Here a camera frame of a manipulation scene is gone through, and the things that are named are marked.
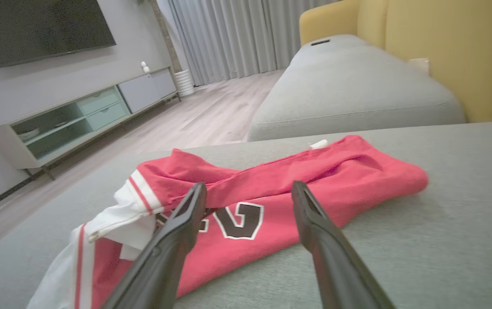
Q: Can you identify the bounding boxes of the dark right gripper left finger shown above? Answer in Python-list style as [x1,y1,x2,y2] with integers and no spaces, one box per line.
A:
[100,182,207,309]

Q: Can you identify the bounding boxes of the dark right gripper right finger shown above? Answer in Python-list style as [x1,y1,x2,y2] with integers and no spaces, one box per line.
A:
[291,180,397,309]

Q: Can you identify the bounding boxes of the red basketball jersey white trim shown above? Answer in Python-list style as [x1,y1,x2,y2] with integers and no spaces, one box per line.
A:
[27,135,429,309]

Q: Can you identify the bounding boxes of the large grey sofa seat cushion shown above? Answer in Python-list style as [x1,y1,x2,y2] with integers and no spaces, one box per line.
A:
[0,121,492,309]

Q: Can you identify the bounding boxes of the grey green tv cabinet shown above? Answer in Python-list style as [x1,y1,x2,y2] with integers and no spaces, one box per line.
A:
[0,67,182,181]

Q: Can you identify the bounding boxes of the grey sofa chaise cushion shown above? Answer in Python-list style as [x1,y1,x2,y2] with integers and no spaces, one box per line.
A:
[248,34,466,142]

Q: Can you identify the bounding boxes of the white ribbed floor basket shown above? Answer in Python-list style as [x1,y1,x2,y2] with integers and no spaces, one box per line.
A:
[174,69,196,97]

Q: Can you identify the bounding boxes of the white sofa label tag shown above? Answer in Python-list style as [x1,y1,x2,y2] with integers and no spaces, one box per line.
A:
[409,58,430,76]

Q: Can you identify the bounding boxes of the grey pleated curtain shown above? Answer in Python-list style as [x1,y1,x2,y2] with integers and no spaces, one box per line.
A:
[167,0,341,86]

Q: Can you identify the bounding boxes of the black wall television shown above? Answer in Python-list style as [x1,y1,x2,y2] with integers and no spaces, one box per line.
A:
[0,0,117,68]

